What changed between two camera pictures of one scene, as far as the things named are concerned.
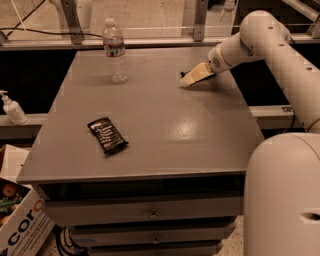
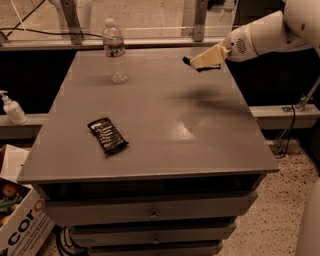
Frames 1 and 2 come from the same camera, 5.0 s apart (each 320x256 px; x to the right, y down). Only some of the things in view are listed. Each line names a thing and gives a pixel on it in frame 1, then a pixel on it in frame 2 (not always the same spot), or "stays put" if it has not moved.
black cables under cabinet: (65, 242) stays put
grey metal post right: (201, 11) stays put
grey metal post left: (69, 8) stays put
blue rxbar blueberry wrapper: (182, 74) to (200, 69)
